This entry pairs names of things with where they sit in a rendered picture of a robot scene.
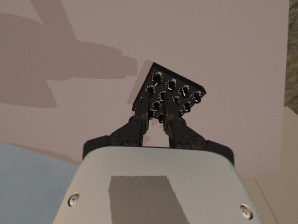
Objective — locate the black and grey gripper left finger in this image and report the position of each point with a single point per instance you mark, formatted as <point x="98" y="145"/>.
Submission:
<point x="128" y="134"/>

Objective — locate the black knob box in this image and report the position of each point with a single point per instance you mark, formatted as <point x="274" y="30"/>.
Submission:
<point x="159" y="80"/>

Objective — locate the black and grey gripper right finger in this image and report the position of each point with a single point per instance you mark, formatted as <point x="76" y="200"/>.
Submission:
<point x="181" y="136"/>

